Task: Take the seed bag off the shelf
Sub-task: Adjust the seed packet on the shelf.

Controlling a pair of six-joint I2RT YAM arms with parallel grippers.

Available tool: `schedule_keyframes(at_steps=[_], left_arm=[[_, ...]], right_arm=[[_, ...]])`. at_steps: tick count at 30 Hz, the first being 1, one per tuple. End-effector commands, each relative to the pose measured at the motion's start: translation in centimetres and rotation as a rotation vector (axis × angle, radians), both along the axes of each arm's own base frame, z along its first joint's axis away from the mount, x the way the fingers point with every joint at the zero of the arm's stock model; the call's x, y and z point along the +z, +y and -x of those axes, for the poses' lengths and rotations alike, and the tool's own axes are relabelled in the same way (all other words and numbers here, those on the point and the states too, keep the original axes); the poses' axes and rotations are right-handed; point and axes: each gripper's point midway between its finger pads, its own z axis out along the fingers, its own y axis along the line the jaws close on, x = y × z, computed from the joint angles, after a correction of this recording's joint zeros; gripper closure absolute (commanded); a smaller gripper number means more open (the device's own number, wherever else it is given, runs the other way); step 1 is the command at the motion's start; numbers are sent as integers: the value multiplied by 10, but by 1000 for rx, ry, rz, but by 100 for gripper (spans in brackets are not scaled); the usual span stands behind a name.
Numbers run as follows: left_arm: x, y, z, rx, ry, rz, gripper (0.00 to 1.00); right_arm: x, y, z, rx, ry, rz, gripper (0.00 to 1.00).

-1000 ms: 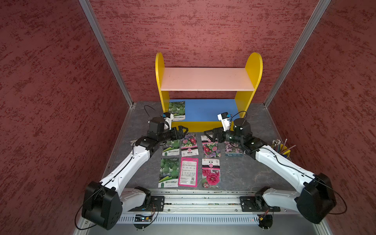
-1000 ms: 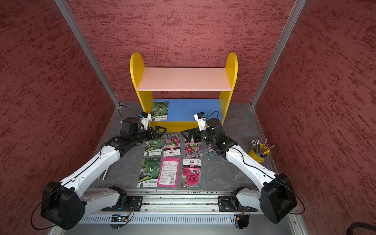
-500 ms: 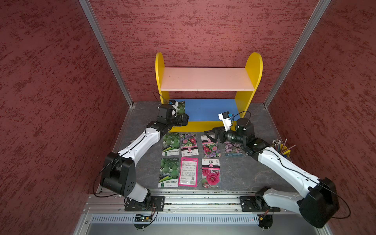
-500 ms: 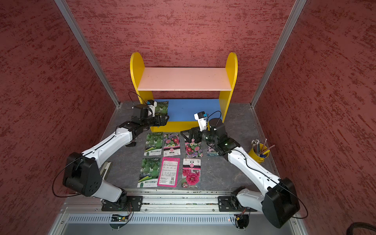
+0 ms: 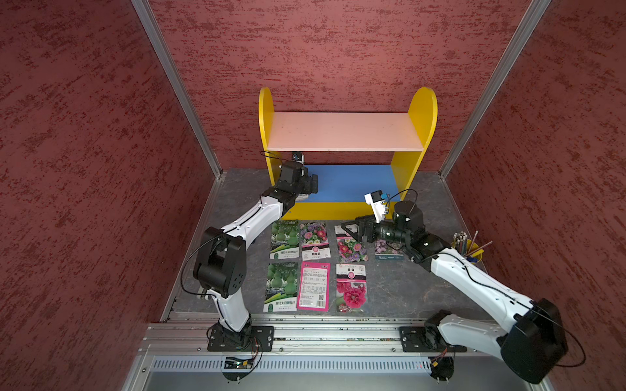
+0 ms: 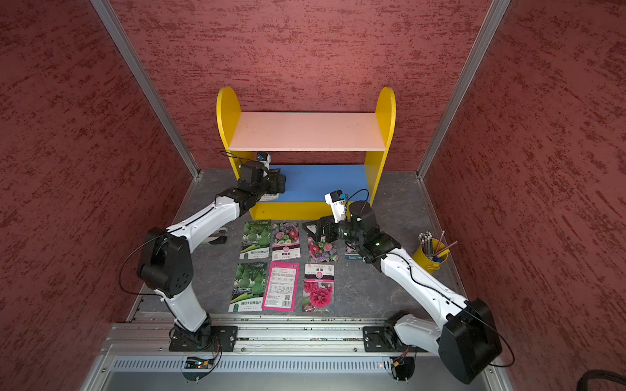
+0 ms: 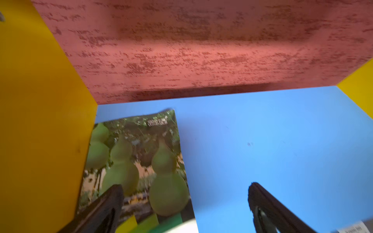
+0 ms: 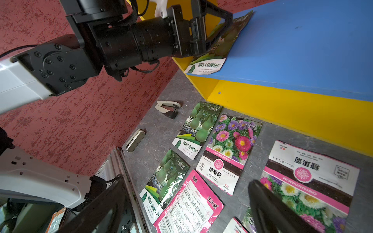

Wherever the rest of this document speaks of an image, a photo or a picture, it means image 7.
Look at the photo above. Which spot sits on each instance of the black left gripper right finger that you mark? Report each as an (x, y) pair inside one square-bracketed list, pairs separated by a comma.
[(270, 215)]

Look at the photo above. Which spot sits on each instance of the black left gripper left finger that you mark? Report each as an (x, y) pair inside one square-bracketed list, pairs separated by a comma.
[(102, 216)]

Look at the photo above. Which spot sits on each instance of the green gourd seed bag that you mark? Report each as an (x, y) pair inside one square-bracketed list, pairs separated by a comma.
[(363, 226)]

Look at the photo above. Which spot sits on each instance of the yellow shelf unit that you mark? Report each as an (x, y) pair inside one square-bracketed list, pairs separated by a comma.
[(311, 148)]

